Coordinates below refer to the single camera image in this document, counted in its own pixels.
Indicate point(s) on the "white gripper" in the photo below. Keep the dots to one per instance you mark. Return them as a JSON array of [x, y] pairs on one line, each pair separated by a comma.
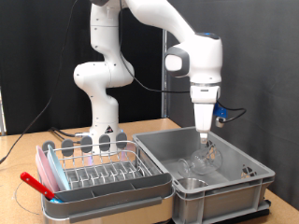
[[204, 112]]

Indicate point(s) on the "stainless steel bowl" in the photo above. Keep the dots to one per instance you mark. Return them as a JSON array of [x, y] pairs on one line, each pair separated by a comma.
[[191, 183]]

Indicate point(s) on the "light blue plate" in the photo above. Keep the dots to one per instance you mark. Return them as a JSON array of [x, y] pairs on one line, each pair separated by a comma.
[[57, 169]]

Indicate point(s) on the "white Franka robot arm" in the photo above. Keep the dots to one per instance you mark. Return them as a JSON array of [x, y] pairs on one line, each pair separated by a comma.
[[102, 77]]

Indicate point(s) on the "clear wine glass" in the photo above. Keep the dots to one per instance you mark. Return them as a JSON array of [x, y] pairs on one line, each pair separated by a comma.
[[205, 160]]

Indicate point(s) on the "aluminium vertical pole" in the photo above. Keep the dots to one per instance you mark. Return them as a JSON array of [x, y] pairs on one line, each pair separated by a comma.
[[164, 102]]

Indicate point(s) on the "grey plastic crate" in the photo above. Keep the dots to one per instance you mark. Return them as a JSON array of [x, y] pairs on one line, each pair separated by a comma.
[[218, 202]]

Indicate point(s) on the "small blue utensil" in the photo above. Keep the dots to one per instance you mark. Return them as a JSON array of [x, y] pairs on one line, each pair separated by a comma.
[[56, 200]]

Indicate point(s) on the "pink plate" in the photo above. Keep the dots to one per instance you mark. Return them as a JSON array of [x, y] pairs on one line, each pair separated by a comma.
[[43, 168]]

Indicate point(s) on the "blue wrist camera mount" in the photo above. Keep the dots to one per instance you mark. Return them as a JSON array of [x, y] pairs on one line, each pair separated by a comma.
[[219, 110]]

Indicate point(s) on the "silver frame post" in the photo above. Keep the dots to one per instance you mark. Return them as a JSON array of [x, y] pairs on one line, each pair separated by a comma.
[[2, 112]]

